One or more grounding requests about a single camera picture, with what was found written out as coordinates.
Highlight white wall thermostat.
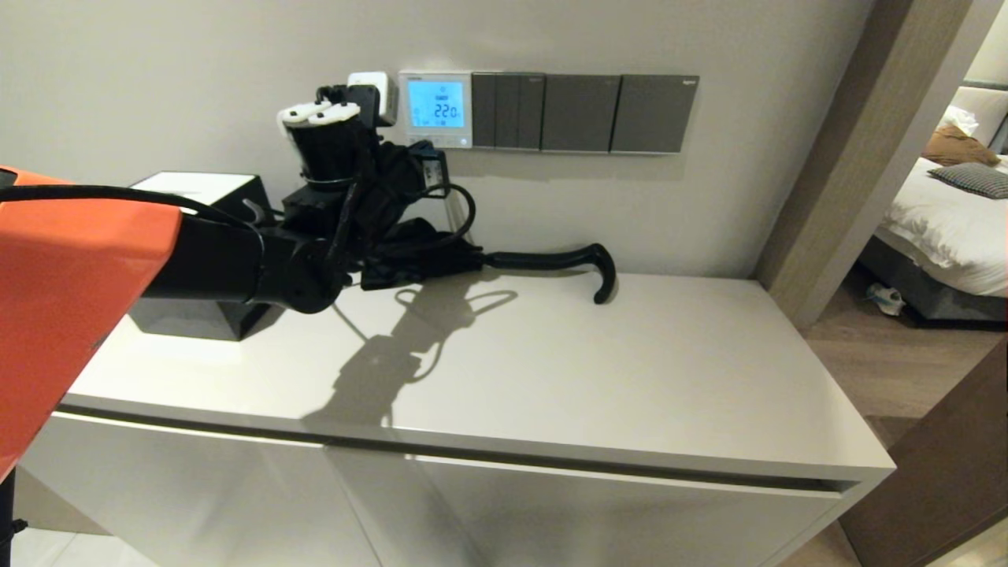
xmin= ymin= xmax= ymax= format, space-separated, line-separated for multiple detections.
xmin=399 ymin=72 xmax=473 ymax=150

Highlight black folded umbrella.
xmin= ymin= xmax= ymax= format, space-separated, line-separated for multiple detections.
xmin=358 ymin=219 xmax=617 ymax=306

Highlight black tissue box white top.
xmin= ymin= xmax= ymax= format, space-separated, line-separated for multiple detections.
xmin=126 ymin=172 xmax=278 ymax=342

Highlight white cabinet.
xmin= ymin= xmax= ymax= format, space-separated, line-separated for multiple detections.
xmin=20 ymin=268 xmax=897 ymax=567

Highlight narrow white cabinet door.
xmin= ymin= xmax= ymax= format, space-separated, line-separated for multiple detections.
xmin=20 ymin=413 xmax=383 ymax=567

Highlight wide white cabinet door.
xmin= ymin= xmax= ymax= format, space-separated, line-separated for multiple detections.
xmin=325 ymin=446 xmax=840 ymax=567

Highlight shoe on floor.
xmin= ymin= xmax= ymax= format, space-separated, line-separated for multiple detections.
xmin=866 ymin=283 xmax=905 ymax=317

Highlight bed with white duvet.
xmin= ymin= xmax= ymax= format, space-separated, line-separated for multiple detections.
xmin=857 ymin=156 xmax=1008 ymax=324

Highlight brown pillow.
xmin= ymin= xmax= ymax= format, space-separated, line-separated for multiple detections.
xmin=921 ymin=124 xmax=1001 ymax=169

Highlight white pillow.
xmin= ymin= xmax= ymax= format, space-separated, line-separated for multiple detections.
xmin=939 ymin=106 xmax=980 ymax=139

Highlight checkered pillow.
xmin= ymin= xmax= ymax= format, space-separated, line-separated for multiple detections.
xmin=927 ymin=164 xmax=1008 ymax=201

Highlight dark wooden door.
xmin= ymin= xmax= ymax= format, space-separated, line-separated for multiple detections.
xmin=836 ymin=335 xmax=1008 ymax=567

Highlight looped black gripper cable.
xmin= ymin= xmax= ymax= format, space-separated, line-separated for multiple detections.
xmin=417 ymin=183 xmax=478 ymax=243

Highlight grey triple wall switch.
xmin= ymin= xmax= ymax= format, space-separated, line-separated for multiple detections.
xmin=472 ymin=73 xmax=546 ymax=152

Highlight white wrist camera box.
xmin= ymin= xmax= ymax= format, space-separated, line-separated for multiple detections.
xmin=317 ymin=71 xmax=399 ymax=128

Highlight plain grey wall switch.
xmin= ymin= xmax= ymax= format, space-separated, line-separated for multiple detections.
xmin=541 ymin=75 xmax=621 ymax=154

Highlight grey wall switch with logo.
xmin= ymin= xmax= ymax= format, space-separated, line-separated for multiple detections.
xmin=610 ymin=75 xmax=699 ymax=155

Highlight long black arm cable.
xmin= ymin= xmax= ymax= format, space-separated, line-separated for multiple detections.
xmin=0 ymin=184 xmax=265 ymax=231

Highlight wooden door frame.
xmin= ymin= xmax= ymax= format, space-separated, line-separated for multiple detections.
xmin=752 ymin=0 xmax=1005 ymax=332

